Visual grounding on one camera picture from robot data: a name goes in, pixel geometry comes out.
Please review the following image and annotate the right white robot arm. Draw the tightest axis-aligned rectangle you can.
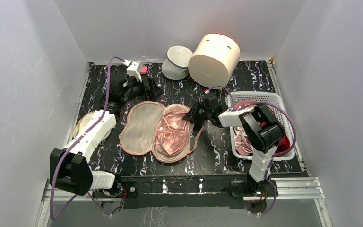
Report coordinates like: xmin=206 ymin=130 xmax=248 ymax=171
xmin=183 ymin=93 xmax=286 ymax=197

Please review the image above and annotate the pink satin bra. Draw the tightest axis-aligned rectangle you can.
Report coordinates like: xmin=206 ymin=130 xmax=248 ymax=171
xmin=153 ymin=104 xmax=190 ymax=156

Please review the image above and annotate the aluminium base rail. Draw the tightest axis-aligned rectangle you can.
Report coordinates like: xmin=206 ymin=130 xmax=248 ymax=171
xmin=36 ymin=176 xmax=332 ymax=227

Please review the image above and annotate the small pink object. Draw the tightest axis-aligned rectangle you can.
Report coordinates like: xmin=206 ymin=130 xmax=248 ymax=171
xmin=140 ymin=65 xmax=148 ymax=75

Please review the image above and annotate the cream cylindrical hamper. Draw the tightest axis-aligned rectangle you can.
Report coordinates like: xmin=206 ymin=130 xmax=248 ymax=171
xmin=188 ymin=33 xmax=241 ymax=88

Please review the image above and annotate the pink bra in basket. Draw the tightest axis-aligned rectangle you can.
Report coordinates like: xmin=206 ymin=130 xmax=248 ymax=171
xmin=233 ymin=100 xmax=255 ymax=156

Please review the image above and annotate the white plastic basket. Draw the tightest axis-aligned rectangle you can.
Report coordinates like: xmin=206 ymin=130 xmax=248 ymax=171
xmin=227 ymin=91 xmax=295 ymax=161

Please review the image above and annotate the red garment in basket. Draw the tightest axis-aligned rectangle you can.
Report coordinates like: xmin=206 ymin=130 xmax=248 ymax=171
xmin=275 ymin=136 xmax=291 ymax=157

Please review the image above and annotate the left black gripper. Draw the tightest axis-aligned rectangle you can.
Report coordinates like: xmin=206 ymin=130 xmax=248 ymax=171
xmin=122 ymin=74 xmax=164 ymax=104

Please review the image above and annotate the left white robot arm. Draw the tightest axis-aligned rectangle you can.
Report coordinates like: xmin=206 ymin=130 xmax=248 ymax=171
xmin=50 ymin=60 xmax=163 ymax=197

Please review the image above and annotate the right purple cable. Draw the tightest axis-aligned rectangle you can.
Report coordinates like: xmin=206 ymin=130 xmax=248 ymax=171
xmin=205 ymin=86 xmax=297 ymax=217

